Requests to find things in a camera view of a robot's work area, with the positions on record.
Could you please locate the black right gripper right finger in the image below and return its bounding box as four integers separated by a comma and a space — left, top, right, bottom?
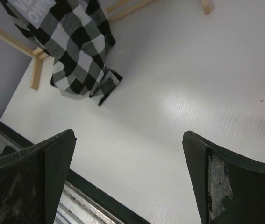
182, 131, 265, 224

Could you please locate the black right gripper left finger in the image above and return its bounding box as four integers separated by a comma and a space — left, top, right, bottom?
0, 129, 76, 224

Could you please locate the black white checked shirt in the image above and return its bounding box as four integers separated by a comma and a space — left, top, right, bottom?
1, 0, 122, 105

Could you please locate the wooden clothes rack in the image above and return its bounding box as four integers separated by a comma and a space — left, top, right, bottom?
0, 0, 211, 91

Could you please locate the aluminium table frame rail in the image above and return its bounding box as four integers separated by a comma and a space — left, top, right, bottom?
0, 123, 147, 224

